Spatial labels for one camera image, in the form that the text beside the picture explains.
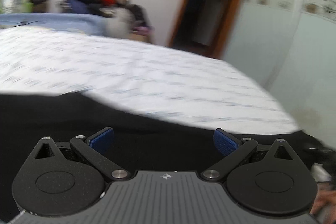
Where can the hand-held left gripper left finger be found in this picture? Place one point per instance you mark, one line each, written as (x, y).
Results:
(102, 138)

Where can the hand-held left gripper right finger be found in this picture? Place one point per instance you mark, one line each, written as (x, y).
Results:
(225, 141)

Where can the black pants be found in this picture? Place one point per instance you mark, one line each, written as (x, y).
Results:
(157, 134)

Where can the person's right hand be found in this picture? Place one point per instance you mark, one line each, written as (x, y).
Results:
(325, 200)

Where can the white script-print bed sheet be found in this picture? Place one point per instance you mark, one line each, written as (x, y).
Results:
(131, 69)

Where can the purple cloth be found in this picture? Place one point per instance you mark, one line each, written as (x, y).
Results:
(143, 29)

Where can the blue blanket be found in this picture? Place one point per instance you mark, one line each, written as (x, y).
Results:
(65, 20)

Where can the black backpack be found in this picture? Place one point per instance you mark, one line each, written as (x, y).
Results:
(140, 15)

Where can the dark brown bag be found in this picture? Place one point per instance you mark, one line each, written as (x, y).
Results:
(39, 2)

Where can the green plastic stool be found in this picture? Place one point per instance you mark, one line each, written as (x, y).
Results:
(27, 7)

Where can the wooden door frame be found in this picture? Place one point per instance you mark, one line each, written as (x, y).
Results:
(236, 3)

